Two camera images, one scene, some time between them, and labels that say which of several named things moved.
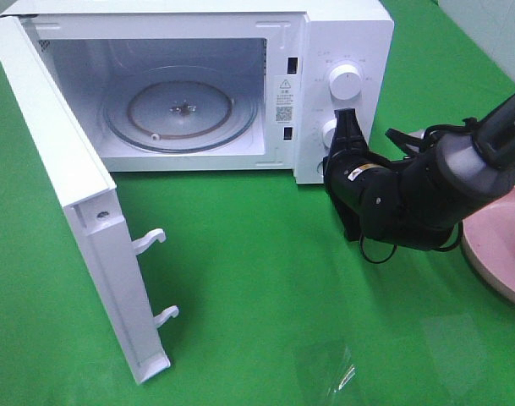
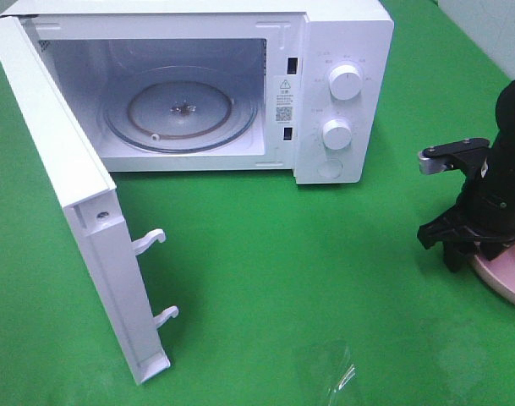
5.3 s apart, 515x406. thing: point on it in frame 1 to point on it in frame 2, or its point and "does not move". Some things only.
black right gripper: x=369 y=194 to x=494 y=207
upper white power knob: x=345 y=81 does not move
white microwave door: x=88 y=193 does not move
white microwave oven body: x=194 y=85 does not move
